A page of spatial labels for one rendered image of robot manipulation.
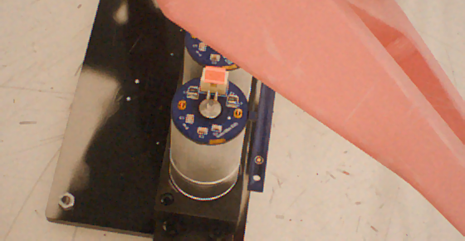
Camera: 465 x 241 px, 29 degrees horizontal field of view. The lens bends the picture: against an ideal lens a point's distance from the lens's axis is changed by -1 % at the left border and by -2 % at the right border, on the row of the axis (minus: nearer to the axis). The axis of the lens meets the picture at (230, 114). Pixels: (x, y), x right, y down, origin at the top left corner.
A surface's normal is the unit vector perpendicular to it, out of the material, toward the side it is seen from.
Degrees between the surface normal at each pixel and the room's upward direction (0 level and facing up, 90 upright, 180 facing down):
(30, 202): 0
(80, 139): 0
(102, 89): 0
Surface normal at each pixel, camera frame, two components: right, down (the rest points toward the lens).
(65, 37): 0.07, -0.51
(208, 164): 0.00, 0.86
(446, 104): -0.59, -0.38
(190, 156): -0.50, 0.73
